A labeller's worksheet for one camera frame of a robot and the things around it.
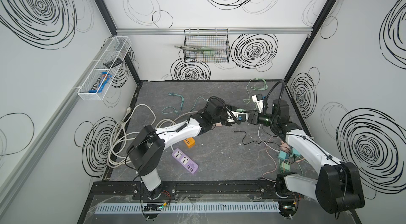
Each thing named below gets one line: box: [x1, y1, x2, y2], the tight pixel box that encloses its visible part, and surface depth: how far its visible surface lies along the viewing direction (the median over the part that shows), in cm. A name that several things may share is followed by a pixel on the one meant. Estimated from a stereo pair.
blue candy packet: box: [88, 71, 113, 93], surface depth 72 cm
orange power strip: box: [183, 136, 196, 149], surface depth 89 cm
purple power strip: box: [171, 147, 199, 174], surface depth 82 cm
